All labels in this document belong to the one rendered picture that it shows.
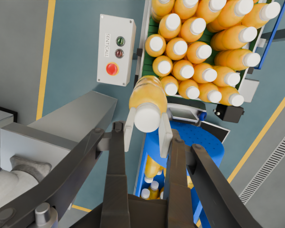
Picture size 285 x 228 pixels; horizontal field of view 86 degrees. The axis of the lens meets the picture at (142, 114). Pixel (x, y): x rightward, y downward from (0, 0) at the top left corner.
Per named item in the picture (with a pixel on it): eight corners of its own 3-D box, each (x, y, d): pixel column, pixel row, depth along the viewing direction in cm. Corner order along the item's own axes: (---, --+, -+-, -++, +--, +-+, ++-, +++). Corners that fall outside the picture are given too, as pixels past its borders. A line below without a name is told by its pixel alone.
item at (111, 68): (106, 73, 50) (105, 73, 49) (107, 62, 49) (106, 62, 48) (117, 75, 50) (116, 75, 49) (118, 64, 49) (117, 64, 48)
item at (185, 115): (168, 111, 72) (171, 121, 60) (168, 106, 71) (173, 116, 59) (188, 115, 72) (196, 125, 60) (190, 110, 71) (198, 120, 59)
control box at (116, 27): (104, 78, 61) (96, 82, 51) (108, 21, 54) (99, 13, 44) (129, 82, 61) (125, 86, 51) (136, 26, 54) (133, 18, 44)
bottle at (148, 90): (163, 97, 42) (173, 130, 25) (139, 103, 43) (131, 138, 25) (159, 72, 39) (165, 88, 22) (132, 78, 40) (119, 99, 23)
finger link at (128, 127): (127, 152, 16) (121, 151, 16) (133, 125, 23) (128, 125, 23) (131, 127, 15) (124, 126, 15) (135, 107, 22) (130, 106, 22)
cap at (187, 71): (190, 63, 49) (192, 63, 47) (193, 75, 50) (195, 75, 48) (178, 67, 50) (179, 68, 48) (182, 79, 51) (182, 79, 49)
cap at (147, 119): (162, 123, 24) (163, 128, 23) (138, 128, 25) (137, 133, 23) (157, 100, 23) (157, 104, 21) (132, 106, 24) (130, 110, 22)
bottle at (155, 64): (157, 53, 65) (160, 51, 48) (171, 61, 66) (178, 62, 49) (149, 68, 68) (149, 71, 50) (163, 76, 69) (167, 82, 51)
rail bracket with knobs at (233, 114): (208, 112, 74) (217, 120, 64) (213, 97, 72) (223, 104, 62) (229, 115, 74) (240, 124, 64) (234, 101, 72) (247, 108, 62)
